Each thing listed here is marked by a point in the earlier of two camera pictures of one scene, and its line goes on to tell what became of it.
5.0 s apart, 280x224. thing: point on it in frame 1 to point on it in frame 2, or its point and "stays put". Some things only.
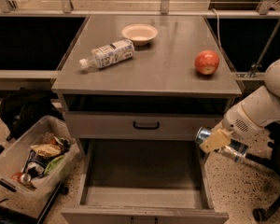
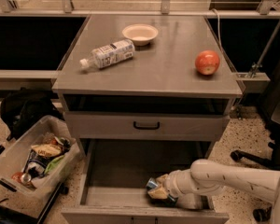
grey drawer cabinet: (134, 91) stays put
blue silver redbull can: (231, 149) to (151, 183)
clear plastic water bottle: (108, 54) stays put
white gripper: (237, 120) to (171, 183)
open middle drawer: (143, 181) stays put
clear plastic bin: (25, 176) stays put
